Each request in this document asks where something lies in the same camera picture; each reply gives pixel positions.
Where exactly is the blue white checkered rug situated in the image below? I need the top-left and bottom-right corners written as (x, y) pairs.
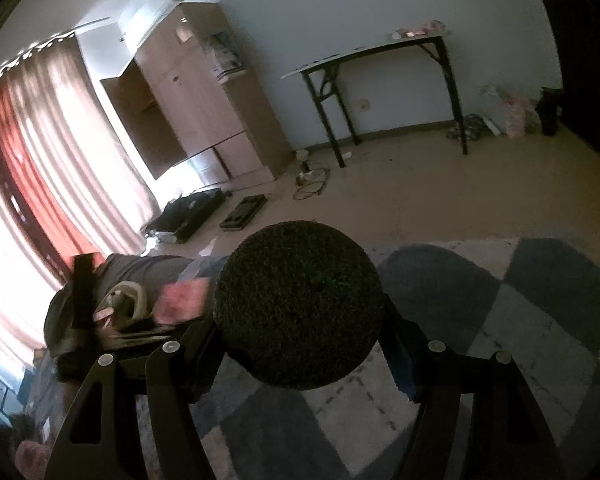
top-left (192, 238), bottom-right (600, 479)

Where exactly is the pale green plastic basin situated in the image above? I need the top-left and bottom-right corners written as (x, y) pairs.
top-left (94, 281), bottom-right (148, 330)

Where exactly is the red box with white band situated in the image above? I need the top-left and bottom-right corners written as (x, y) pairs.
top-left (152, 278), bottom-right (210, 326)

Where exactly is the black open case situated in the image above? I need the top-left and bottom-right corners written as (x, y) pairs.
top-left (142, 188), bottom-right (225, 244)

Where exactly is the black foam tray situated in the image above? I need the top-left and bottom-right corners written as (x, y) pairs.
top-left (220, 194), bottom-right (268, 231)

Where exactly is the pink red curtain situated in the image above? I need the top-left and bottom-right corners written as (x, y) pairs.
top-left (0, 35), bottom-right (159, 283)

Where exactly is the pink plastic bag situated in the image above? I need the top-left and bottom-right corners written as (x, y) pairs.
top-left (480, 84), bottom-right (541, 140)

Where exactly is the black bin by door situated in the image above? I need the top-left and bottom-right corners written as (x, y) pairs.
top-left (535, 87), bottom-right (564, 136)

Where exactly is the wooden wardrobe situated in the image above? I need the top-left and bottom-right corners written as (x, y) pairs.
top-left (102, 2), bottom-right (292, 190)

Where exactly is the white bag on wardrobe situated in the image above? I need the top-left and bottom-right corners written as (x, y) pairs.
top-left (207, 30), bottom-right (247, 84)

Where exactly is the black leg folding table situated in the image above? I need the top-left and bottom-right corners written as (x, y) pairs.
top-left (280, 32), bottom-right (468, 166)

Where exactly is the power strip with cables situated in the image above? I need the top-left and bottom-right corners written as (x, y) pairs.
top-left (294, 150), bottom-right (330, 202)

